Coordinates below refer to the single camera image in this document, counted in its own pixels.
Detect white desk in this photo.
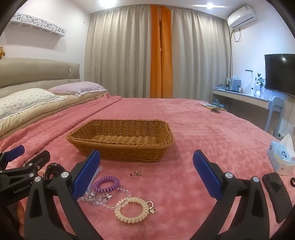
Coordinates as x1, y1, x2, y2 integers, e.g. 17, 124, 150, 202
212, 88, 270, 110

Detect picture frames and books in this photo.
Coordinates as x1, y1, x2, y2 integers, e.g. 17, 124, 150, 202
226, 76, 243, 93

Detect grey curtain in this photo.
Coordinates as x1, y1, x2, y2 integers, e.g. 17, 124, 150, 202
84, 5, 154, 98
171, 6, 233, 102

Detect white wall shelf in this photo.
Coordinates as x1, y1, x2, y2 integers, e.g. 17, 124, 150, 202
9, 13, 67, 37

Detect white air conditioner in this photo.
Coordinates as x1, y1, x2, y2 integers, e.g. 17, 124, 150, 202
227, 6, 258, 29

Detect cream spiral hair tie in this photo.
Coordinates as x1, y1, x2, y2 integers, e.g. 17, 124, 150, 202
114, 197, 150, 222

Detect tissue box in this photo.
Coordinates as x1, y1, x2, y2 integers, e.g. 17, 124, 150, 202
267, 133, 295, 177

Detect pink blanket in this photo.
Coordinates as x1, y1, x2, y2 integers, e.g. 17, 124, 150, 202
0, 96, 295, 240

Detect black phone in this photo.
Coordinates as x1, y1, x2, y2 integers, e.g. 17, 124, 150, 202
262, 172, 293, 223

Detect white vase with flowers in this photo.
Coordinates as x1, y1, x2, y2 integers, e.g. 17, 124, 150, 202
254, 73, 266, 97

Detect orange curtain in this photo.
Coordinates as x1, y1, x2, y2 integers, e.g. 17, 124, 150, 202
160, 6, 173, 98
150, 5, 161, 98

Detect white floral pillow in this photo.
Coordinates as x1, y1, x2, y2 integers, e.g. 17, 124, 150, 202
0, 88, 67, 121

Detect clear bead bracelet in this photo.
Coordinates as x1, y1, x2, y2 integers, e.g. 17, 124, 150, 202
79, 187, 132, 209

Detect grey blue chair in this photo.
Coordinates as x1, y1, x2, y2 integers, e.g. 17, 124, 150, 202
264, 96, 284, 133

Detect silver earring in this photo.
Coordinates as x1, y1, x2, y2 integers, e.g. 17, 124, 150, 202
146, 200, 157, 214

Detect brown wicker basket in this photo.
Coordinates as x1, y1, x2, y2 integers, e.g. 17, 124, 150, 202
66, 119, 174, 162

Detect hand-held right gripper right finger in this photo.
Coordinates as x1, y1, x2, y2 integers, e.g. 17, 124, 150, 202
191, 150, 270, 240

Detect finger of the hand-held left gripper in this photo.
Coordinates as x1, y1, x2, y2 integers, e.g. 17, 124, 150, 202
7, 150, 51, 177
0, 145, 25, 171

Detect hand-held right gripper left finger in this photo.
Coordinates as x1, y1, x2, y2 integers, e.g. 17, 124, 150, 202
24, 150, 103, 240

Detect desk lamp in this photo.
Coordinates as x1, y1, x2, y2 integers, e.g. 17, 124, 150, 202
245, 69, 254, 95

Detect black wristband with pink star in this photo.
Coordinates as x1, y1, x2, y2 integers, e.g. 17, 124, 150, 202
38, 163, 66, 180

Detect beige padded headboard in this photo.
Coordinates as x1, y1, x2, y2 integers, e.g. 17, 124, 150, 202
0, 58, 81, 100

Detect lilac pillow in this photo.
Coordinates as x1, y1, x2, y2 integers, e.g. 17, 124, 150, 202
47, 81, 107, 97

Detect colourful booklet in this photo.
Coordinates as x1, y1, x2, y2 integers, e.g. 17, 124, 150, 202
200, 103, 227, 113

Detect purple spiral hair tie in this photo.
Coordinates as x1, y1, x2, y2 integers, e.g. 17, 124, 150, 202
93, 176, 120, 194

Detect black television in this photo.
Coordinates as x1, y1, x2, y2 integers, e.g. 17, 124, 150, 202
264, 54, 295, 97

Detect cream pillow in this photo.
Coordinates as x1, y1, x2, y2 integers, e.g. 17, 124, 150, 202
67, 90, 109, 102
0, 95, 80, 136

